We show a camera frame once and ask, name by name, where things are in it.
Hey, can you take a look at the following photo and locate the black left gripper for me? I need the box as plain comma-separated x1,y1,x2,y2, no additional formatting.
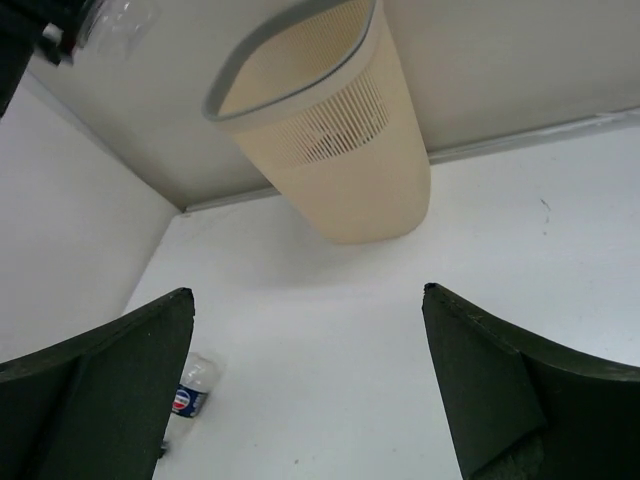
1,1,75,116

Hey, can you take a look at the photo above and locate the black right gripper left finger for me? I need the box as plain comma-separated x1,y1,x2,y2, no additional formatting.
1,288,195,479

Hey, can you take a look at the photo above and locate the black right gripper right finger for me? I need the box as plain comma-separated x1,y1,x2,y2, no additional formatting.
422,283,639,479

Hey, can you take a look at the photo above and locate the red label water bottle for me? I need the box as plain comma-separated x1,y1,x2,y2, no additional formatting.
77,0,161,61

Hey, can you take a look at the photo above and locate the small black cap cola bottle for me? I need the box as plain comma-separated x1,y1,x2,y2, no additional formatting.
159,352,223,459

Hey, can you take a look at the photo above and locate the blue label water bottle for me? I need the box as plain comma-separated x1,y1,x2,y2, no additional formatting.
305,126,360,161

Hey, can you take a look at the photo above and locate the beige plastic waste bin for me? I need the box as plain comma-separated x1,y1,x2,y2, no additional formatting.
203,1,431,244

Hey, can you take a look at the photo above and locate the aluminium table edge rail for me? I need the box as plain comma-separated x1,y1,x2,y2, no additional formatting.
183,107,639,214

